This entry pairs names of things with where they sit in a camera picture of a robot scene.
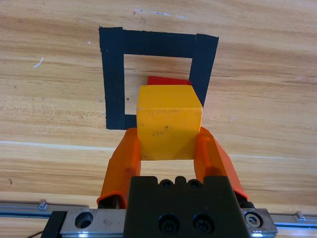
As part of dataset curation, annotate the aluminium frame rail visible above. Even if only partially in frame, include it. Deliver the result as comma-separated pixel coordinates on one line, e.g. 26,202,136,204
0,199,317,231

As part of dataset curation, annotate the black tape square outline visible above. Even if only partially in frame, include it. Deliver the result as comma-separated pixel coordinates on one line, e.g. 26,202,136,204
98,26,219,131

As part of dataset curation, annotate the yellow wooden cube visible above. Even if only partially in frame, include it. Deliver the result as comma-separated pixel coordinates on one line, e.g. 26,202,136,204
136,85,203,161

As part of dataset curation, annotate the red wooden cube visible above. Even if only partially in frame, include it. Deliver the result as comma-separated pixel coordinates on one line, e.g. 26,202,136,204
147,75,193,87

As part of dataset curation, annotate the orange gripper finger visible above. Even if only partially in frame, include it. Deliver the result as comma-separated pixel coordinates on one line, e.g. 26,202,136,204
193,126,248,200
96,127,142,204

